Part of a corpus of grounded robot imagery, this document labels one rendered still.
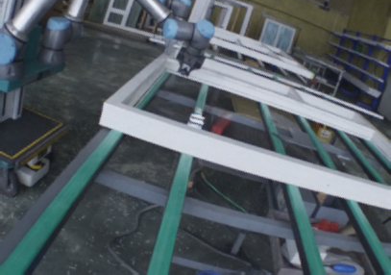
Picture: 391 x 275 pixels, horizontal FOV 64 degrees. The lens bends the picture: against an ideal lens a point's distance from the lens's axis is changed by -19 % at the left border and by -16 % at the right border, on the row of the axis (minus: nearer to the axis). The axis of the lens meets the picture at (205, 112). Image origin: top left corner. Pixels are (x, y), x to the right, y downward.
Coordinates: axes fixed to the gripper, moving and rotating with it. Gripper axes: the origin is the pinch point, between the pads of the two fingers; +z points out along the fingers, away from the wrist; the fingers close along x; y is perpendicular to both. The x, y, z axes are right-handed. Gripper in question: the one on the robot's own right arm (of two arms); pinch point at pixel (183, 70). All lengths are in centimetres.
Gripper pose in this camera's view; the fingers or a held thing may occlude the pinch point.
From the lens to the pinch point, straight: 189.0
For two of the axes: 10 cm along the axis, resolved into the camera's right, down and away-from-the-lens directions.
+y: 3.1, -7.3, 6.1
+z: -3.3, 5.1, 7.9
